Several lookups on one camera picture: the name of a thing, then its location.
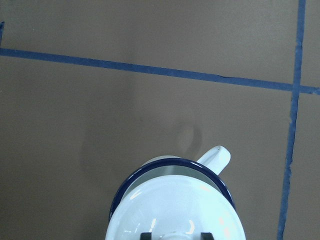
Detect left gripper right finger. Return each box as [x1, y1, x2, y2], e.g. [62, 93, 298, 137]
[200, 232, 214, 240]

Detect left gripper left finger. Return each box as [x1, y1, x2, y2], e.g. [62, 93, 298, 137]
[140, 232, 152, 240]

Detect white mug lid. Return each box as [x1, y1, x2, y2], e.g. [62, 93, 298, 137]
[105, 175, 246, 240]

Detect white enamel mug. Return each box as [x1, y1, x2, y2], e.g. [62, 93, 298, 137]
[108, 145, 236, 221]

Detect brown paper table mat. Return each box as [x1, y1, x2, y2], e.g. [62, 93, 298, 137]
[0, 0, 320, 240]

